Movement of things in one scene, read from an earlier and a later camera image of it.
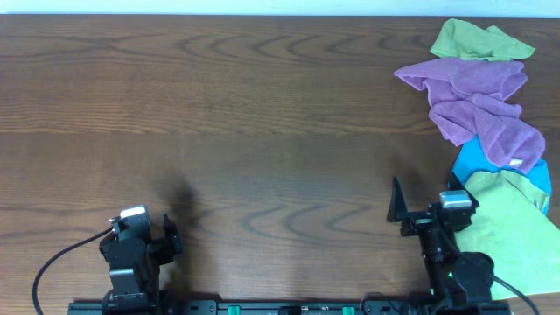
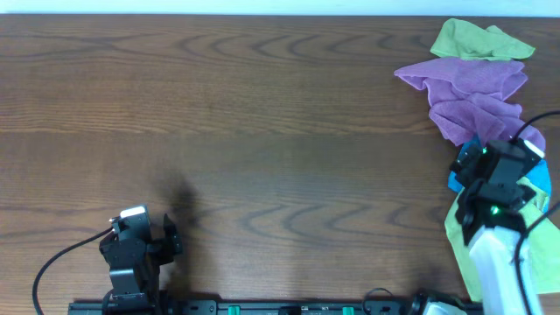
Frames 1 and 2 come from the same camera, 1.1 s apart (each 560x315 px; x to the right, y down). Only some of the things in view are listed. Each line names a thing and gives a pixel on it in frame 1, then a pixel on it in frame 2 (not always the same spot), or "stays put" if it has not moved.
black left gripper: [159, 247] stays put
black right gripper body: [420, 221] → [469, 159]
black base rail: [290, 308] stays put
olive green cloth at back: [468, 41] stays put
